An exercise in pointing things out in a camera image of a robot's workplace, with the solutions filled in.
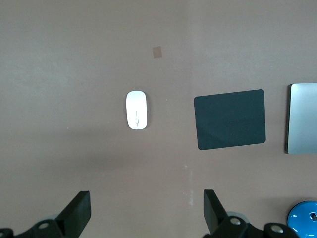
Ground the silver laptop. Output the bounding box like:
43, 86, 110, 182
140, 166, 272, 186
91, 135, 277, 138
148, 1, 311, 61
287, 82, 317, 155

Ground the brown paper table cover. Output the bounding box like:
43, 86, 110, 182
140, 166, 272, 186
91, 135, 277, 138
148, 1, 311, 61
0, 0, 317, 238

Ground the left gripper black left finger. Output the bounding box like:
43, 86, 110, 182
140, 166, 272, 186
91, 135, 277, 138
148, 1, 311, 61
54, 190, 92, 238

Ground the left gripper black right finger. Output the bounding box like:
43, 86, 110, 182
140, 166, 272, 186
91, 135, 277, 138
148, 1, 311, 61
203, 189, 248, 238

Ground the blue desk lamp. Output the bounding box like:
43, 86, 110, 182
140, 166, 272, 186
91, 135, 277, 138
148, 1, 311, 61
287, 200, 317, 238

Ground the black mouse pad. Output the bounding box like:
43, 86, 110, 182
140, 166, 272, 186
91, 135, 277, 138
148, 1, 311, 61
193, 89, 267, 151

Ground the white computer mouse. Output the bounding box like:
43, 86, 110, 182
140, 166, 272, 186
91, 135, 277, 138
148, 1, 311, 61
125, 90, 148, 130

